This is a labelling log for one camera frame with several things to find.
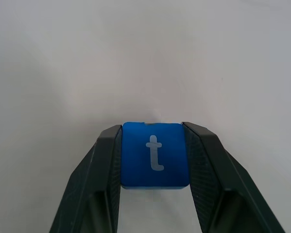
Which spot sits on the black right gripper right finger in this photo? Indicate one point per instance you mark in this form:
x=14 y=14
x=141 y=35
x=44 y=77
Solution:
x=218 y=184

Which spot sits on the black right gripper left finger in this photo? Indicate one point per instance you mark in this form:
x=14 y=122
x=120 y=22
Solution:
x=91 y=184

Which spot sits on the blue letter t block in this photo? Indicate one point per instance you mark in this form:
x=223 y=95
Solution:
x=135 y=165

